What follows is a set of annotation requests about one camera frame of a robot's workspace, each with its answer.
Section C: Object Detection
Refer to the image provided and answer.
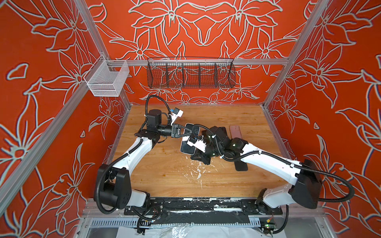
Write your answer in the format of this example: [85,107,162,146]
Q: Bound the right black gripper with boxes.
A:
[187,144,224,166]

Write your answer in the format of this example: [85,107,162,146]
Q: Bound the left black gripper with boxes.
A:
[157,124,191,140]

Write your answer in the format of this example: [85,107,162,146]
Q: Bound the black phone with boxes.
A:
[180,123,200,155]

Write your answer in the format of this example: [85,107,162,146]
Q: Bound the black phone case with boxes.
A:
[234,161,249,172]

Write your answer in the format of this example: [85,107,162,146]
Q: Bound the pink clear phone case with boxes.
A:
[229,125,242,139]

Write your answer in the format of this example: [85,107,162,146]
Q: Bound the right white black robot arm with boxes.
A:
[184,127,322,214]

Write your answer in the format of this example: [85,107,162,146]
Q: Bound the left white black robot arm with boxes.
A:
[94,108,191,214]

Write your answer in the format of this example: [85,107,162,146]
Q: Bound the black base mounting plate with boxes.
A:
[123,197,283,225]

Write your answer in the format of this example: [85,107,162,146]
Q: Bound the clear plastic bin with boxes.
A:
[84,56,130,97]

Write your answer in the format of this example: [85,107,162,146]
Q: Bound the small green circuit board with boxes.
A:
[261,221,276,234]

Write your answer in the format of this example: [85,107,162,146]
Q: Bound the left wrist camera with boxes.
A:
[170,108,184,122]

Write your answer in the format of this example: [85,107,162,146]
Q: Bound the black wire basket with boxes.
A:
[146,57,236,89]

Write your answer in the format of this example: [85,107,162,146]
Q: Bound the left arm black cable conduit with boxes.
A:
[94,95,173,215]

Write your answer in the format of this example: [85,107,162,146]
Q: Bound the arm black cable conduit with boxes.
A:
[190,123,355,203]
[94,95,173,215]

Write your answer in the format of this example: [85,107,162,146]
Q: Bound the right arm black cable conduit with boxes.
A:
[190,123,355,203]

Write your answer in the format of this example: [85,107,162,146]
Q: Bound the white perforated cable duct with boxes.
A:
[87,217,261,229]

